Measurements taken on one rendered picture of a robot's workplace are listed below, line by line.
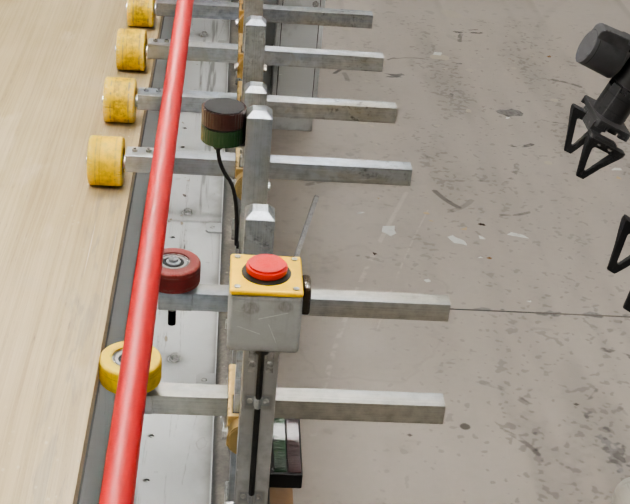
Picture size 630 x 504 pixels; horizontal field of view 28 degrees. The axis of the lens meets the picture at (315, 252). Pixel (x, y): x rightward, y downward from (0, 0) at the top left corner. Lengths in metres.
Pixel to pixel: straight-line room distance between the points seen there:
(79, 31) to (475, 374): 1.34
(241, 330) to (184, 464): 0.73
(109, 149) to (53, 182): 0.12
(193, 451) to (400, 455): 1.10
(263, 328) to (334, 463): 1.73
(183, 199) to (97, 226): 0.71
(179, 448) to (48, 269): 0.35
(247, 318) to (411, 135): 3.38
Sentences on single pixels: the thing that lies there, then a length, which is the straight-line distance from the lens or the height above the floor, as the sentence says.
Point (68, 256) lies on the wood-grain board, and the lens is 1.87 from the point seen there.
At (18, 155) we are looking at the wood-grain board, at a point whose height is 0.90.
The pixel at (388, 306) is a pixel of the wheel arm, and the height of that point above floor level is 0.85.
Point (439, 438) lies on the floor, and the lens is 3.04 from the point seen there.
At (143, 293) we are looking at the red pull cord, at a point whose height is 1.64.
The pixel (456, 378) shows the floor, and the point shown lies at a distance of 3.25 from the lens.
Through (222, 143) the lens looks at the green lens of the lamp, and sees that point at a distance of 1.68.
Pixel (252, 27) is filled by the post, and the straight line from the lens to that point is 2.16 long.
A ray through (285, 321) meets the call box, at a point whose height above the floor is 1.19.
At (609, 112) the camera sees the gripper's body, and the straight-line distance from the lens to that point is 2.06.
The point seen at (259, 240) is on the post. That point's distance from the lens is 1.47.
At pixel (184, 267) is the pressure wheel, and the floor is 0.91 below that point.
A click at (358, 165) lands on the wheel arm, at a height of 0.96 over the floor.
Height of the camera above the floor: 1.84
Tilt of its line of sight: 30 degrees down
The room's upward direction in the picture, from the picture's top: 5 degrees clockwise
